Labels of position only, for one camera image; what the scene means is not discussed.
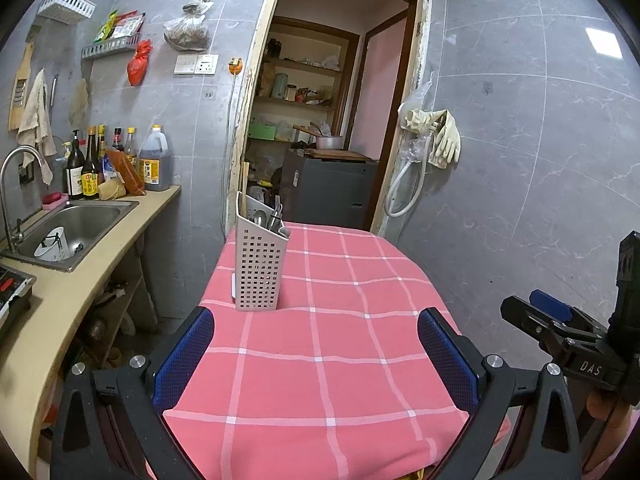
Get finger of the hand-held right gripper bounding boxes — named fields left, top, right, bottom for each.
left=529, top=288, right=609, bottom=333
left=500, top=295, right=609, bottom=356

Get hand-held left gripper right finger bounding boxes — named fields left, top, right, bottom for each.
left=417, top=307, right=583, bottom=480

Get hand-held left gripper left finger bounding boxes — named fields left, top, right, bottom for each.
left=50, top=306, right=216, bottom=480

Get white perforated utensil holder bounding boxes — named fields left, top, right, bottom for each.
left=234, top=191, right=292, bottom=313

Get person's right hand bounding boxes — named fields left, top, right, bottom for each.
left=582, top=389, right=640, bottom=473

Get pink plaid tablecloth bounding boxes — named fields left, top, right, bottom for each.
left=145, top=222, right=513, bottom=480

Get beige kitchen counter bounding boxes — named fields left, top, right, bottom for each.
left=0, top=185, right=182, bottom=480

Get steel sink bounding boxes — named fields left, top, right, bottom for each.
left=2, top=200, right=140, bottom=274

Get white cup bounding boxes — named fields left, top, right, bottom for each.
left=34, top=227, right=70, bottom=263

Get black stove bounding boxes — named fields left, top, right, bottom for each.
left=0, top=265, right=37, bottom=345

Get orange snack packet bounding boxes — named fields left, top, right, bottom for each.
left=105, top=150, right=146, bottom=196

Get large soy sauce jug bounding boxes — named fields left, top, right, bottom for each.
left=138, top=125, right=172, bottom=192

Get hanging cream rubber glove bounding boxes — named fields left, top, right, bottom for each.
left=428, top=110, right=461, bottom=170

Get yellow label sauce bottle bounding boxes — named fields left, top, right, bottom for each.
left=81, top=126, right=101, bottom=201

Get grey cabinet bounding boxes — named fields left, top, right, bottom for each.
left=280, top=150, right=380, bottom=234

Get clear yellow cap bottle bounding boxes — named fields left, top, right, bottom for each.
left=124, top=127, right=139, bottom=171

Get dark pump bottle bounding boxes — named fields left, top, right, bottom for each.
left=64, top=130, right=86, bottom=200

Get slim yellow cap bottle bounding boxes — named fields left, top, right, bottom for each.
left=96, top=125, right=109, bottom=186

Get crumpled cream rubber glove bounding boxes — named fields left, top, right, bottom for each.
left=403, top=108, right=442, bottom=134

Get wooden cutting board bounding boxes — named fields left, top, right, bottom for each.
left=303, top=149, right=374, bottom=163

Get steel faucet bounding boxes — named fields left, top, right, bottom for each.
left=0, top=145, right=47, bottom=256

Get metal pot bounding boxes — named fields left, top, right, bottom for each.
left=292, top=124, right=345, bottom=151

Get small tan hanging cloth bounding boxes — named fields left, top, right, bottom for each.
left=68, top=78, right=90, bottom=129

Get beige dish cloth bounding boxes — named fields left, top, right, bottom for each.
left=16, top=69, right=57, bottom=186

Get red plastic bag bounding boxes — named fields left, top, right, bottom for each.
left=126, top=40, right=154, bottom=87

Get wooden shelf unit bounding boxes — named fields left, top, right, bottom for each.
left=249, top=16, right=362, bottom=162

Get wooden grater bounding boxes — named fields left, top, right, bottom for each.
left=7, top=42, right=36, bottom=132

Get clear bag of dried goods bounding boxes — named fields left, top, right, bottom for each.
left=164, top=15, right=210, bottom=53

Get red snack packets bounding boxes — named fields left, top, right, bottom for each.
left=111, top=11, right=146, bottom=40

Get green snack packet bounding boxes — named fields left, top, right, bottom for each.
left=95, top=10, right=119, bottom=44

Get white hose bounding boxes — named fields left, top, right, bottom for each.
left=384, top=146, right=429, bottom=219

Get clear wall plastic bag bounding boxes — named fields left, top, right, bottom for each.
left=397, top=72, right=437, bottom=162

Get wooden door frame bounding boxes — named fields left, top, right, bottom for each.
left=232, top=0, right=432, bottom=237

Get grey wall shelf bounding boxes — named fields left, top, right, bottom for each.
left=81, top=34, right=143, bottom=61

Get white wall basket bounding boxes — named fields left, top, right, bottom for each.
left=37, top=0, right=97, bottom=25

